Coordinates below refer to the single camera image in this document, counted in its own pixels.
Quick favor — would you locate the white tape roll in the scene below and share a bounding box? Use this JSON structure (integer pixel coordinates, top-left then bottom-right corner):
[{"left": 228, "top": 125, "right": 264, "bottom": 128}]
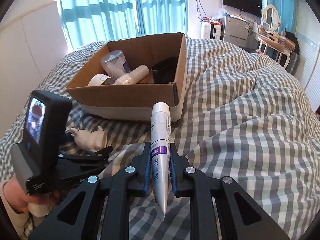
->
[{"left": 87, "top": 73, "right": 114, "bottom": 87}]

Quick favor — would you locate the clear floss pick jar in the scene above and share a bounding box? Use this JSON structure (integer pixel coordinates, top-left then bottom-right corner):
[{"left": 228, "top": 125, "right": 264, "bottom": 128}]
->
[{"left": 100, "top": 50, "right": 131, "bottom": 80}]

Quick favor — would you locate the white cream tube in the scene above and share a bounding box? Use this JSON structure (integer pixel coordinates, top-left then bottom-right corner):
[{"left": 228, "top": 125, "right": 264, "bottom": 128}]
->
[{"left": 150, "top": 102, "right": 171, "bottom": 220}]

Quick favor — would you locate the black pouch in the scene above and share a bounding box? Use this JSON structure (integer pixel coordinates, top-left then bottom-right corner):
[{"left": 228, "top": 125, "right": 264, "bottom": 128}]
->
[{"left": 151, "top": 57, "right": 178, "bottom": 83}]

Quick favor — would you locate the person's left hand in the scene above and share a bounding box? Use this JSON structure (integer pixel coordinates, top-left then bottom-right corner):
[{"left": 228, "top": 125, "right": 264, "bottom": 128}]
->
[{"left": 3, "top": 175, "right": 60, "bottom": 213}]

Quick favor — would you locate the open cardboard box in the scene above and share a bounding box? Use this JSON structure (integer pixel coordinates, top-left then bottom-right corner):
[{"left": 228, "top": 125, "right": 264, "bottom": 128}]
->
[{"left": 66, "top": 33, "right": 187, "bottom": 122}]

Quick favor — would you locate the left teal curtain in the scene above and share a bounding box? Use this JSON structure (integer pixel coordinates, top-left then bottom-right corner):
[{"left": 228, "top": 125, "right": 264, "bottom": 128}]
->
[{"left": 57, "top": 0, "right": 139, "bottom": 49}]

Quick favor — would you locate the teal curtain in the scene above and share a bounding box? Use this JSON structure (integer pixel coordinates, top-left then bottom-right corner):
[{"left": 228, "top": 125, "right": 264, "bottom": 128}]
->
[
  {"left": 57, "top": 0, "right": 139, "bottom": 49},
  {"left": 267, "top": 0, "right": 298, "bottom": 33},
  {"left": 136, "top": 0, "right": 188, "bottom": 35}
]

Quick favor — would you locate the middle teal curtain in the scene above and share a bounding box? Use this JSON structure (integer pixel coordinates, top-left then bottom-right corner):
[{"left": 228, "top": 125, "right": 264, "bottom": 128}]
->
[{"left": 136, "top": 0, "right": 188, "bottom": 35}]

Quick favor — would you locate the wooden chair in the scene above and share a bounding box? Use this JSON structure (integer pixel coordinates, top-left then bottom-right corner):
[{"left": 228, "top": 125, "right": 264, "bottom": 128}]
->
[{"left": 256, "top": 35, "right": 292, "bottom": 69}]

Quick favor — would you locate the white dressing table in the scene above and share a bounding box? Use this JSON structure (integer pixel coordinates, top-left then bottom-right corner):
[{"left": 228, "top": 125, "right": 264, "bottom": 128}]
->
[{"left": 254, "top": 33, "right": 296, "bottom": 69}]

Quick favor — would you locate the white suitcase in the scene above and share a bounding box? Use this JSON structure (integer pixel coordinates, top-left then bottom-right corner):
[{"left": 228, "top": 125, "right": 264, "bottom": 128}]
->
[{"left": 200, "top": 22, "right": 222, "bottom": 40}]

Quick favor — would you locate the silver mini fridge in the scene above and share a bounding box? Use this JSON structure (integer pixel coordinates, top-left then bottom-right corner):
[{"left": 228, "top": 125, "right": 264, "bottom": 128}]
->
[{"left": 223, "top": 16, "right": 250, "bottom": 47}]

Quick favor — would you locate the black bag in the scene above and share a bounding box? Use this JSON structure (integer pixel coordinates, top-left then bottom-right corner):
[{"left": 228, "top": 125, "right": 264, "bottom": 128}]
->
[{"left": 285, "top": 32, "right": 300, "bottom": 55}]

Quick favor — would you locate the oval vanity mirror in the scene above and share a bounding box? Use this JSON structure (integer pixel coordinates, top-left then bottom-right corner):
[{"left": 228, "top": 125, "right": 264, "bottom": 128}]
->
[{"left": 263, "top": 4, "right": 281, "bottom": 31}]

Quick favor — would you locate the white louvered wardrobe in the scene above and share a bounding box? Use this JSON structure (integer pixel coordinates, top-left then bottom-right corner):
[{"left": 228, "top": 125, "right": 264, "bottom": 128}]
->
[{"left": 295, "top": 0, "right": 319, "bottom": 112}]

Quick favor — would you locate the right teal curtain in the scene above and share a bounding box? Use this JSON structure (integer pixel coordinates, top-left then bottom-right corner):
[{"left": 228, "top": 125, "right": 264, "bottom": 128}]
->
[{"left": 267, "top": 0, "right": 298, "bottom": 33}]

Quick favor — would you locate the black wall television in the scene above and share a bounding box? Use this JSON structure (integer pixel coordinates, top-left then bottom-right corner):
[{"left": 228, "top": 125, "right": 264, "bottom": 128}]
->
[{"left": 222, "top": 0, "right": 263, "bottom": 17}]

